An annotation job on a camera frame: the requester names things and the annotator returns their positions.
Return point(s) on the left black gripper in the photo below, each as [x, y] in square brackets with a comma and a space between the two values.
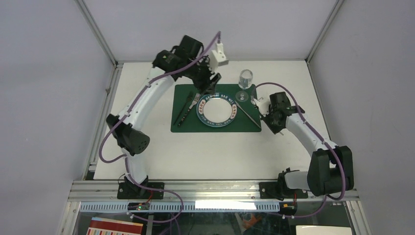
[207, 86]

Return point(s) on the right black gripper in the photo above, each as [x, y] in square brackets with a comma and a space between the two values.
[275, 129]

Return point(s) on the silver fork dark handle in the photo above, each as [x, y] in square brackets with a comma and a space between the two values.
[193, 103]

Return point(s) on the white plate teal rim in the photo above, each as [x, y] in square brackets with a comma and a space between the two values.
[216, 110]

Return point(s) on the silver table knife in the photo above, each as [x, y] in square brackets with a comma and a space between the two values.
[250, 118]

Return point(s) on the clear drinking glass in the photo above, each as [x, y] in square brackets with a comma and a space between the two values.
[244, 82]

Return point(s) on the dark green placemat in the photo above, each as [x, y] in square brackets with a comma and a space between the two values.
[193, 125]

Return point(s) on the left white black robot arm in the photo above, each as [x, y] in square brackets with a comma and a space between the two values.
[189, 59]

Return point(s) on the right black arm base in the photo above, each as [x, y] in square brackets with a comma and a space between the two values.
[275, 190]

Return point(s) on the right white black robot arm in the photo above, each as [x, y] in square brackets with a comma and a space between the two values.
[331, 166]

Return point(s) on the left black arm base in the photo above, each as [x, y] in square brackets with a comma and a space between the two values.
[127, 190]

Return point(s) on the orange object under table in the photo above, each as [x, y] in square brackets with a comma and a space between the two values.
[251, 221]

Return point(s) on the white box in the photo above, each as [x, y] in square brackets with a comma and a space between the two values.
[322, 230]

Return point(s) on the red striped book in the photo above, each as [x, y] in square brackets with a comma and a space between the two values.
[104, 226]

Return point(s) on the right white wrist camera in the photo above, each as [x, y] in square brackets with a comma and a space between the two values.
[262, 104]

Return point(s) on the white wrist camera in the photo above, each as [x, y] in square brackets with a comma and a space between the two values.
[217, 57]
[262, 104]

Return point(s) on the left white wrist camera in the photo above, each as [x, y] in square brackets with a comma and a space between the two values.
[217, 57]

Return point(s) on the white slotted cable duct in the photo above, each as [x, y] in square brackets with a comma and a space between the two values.
[197, 206]

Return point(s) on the aluminium frame rail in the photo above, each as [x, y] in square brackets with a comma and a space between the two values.
[189, 190]

